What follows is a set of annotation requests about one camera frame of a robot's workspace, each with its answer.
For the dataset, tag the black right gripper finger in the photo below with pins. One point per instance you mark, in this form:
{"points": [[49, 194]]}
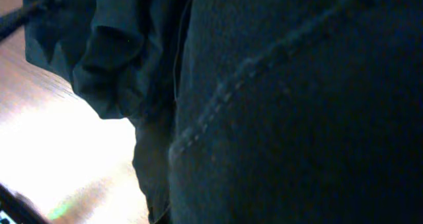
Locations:
{"points": [[16, 211]]}

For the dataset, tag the black pants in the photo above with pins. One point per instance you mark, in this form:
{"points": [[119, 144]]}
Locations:
{"points": [[253, 111]]}

